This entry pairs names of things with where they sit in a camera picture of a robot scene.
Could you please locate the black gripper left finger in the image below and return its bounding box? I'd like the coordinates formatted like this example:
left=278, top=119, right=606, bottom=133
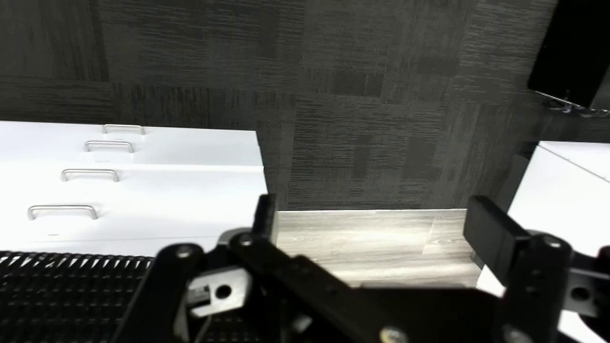
left=112, top=192, right=408, bottom=343

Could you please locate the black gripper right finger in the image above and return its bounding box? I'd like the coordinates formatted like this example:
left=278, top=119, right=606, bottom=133
left=463, top=194, right=610, bottom=343

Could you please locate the black ribbed drawer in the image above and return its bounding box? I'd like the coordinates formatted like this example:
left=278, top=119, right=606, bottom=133
left=0, top=249, right=225, bottom=343

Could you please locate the white wood-topped drawer cabinet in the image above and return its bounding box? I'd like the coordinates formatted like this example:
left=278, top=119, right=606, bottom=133
left=0, top=119, right=269, bottom=257

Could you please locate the white counter with wood top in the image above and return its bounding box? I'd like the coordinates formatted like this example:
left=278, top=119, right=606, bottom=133
left=478, top=138, right=610, bottom=343

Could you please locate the black box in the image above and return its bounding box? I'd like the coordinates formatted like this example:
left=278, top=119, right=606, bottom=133
left=526, top=0, right=610, bottom=110

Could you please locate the clear drawer handle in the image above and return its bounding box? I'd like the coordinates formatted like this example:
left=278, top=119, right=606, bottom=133
left=59, top=165, right=122, bottom=184
left=84, top=137, right=137, bottom=154
left=27, top=201, right=101, bottom=222

